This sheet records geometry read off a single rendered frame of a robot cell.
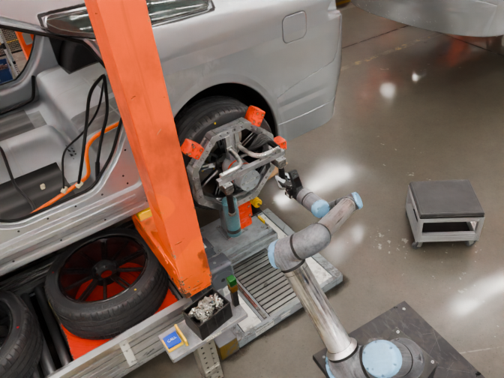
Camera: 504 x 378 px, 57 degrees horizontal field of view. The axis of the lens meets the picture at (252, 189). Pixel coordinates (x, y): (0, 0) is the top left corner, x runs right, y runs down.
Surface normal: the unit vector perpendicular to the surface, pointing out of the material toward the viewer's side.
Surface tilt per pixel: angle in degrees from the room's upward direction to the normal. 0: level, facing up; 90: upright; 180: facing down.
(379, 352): 39
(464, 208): 0
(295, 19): 90
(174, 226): 90
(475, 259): 0
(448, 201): 0
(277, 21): 90
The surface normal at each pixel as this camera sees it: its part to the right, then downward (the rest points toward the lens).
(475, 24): -0.18, 0.79
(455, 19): -0.41, 0.80
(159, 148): 0.55, 0.48
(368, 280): -0.10, -0.77
